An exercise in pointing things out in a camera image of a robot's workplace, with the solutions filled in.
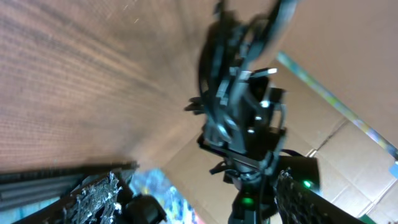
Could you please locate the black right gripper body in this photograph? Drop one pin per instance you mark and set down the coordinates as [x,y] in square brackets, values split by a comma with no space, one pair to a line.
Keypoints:
[245,118]

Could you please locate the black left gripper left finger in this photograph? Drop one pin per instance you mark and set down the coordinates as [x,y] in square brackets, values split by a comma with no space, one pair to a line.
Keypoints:
[99,199]

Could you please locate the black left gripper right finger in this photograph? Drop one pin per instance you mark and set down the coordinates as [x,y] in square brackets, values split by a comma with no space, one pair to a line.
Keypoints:
[297,204]

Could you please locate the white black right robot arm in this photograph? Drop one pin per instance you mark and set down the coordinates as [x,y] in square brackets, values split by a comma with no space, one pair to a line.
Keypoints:
[255,201]

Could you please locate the black aluminium frame rail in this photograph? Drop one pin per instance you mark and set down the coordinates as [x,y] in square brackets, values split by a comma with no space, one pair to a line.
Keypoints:
[23,188]

